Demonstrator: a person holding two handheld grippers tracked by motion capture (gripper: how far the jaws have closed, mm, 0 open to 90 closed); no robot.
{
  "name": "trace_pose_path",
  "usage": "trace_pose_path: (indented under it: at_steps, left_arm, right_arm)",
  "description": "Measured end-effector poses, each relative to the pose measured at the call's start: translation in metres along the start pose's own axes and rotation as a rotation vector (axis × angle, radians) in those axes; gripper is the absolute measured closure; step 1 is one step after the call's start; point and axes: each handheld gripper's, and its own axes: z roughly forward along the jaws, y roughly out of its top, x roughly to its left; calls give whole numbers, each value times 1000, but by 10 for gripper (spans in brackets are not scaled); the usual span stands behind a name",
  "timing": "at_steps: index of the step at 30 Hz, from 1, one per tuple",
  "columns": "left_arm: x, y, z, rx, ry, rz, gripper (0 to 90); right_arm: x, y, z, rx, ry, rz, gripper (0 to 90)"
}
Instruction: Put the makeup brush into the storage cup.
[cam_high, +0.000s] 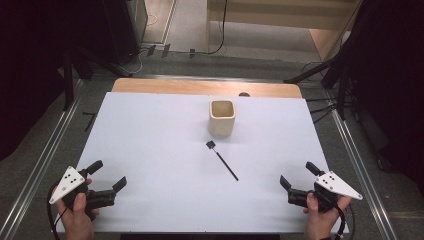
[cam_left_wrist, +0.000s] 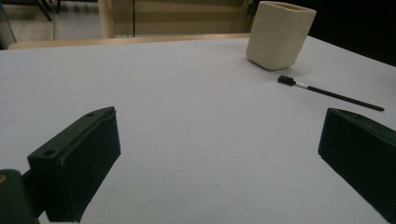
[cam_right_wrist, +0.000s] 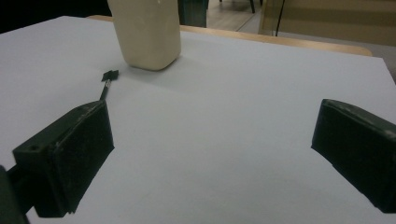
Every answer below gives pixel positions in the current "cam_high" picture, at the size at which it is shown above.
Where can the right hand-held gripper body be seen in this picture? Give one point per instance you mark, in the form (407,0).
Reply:
(336,186)

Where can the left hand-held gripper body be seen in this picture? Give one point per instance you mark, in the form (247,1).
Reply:
(68,182)

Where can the thin black brush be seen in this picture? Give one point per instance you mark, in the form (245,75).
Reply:
(222,162)

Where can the beige square cup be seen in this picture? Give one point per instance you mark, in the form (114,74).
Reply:
(222,120)

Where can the person's left hand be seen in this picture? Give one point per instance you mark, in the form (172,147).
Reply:
(78,216)

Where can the person's right hand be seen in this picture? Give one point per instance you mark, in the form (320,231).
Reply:
(321,220)

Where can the white table mat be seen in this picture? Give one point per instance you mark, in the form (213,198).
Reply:
(160,166)

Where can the black metal stand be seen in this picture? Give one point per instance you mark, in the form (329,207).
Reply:
(68,83)

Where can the black tripod stand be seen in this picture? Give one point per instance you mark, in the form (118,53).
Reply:
(333,76)

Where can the black curtain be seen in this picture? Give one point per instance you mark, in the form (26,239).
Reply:
(390,83)
(30,66)

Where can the wooden table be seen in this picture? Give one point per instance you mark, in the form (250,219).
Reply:
(186,86)

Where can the black cabinet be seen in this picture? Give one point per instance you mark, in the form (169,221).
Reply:
(116,30)

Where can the light wooden platform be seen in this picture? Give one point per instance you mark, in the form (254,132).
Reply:
(266,23)

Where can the metal floor rail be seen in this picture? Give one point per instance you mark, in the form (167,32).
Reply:
(360,166)
(40,166)

